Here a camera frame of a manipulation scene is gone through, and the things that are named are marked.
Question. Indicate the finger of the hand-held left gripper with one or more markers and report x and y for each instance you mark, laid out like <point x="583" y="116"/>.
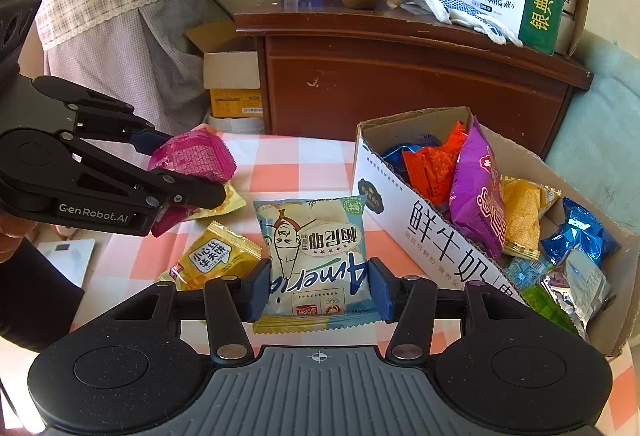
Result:
<point x="200" y="196"/>
<point x="150" y="139"/>

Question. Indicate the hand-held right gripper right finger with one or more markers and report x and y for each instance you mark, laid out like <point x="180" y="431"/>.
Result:
<point x="377" y="288"/>

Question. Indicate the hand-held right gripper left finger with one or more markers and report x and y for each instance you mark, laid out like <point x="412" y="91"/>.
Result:
<point x="260" y="288"/>

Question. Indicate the magenta snack packet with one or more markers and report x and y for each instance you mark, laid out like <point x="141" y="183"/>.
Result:
<point x="195" y="156"/>

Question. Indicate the yellow waffle snack packet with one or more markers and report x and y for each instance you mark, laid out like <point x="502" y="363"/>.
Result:
<point x="215" y="256"/>

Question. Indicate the white blue snack packet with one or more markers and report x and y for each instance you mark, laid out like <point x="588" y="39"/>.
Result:
<point x="315" y="246"/>

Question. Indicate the cardboard tray box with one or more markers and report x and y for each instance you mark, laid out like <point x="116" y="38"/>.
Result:
<point x="430" y="226"/>

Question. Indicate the orange-red snack packet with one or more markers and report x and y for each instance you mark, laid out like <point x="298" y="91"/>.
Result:
<point x="432" y="171"/>

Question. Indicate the purple snack packet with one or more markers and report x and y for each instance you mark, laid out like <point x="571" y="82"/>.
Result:
<point x="475" y="196"/>

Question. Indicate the large yellow snack packet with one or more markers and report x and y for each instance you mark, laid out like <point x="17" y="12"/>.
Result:
<point x="522" y="211"/>

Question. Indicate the green snack packet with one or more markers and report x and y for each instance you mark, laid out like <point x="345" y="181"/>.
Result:
<point x="547" y="308"/>

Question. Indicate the silver foil snack packet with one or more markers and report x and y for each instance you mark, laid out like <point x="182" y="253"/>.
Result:
<point x="582" y="286"/>

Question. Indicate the blue foil snack packet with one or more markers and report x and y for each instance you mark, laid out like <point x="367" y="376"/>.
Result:
<point x="580" y="231"/>
<point x="400" y="156"/>

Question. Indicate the person's left forearm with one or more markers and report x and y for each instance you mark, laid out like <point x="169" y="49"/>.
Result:
<point x="35" y="296"/>

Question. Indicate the pale yellow snack packet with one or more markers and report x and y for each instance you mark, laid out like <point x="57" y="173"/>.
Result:
<point x="227" y="203"/>

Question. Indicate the open yellow cardboard box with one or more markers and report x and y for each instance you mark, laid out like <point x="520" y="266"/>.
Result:
<point x="235" y="104"/>

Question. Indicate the white bathroom scale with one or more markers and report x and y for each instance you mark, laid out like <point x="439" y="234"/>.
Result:
<point x="70" y="261"/>

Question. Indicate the pink checked tablecloth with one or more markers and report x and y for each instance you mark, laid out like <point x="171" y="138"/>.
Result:
<point x="300" y="166"/>

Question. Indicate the small light blue snack packet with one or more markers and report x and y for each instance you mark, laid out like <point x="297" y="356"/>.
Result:
<point x="522" y="273"/>

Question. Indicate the dark wooden cabinet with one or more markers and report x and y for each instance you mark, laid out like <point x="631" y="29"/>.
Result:
<point x="400" y="71"/>

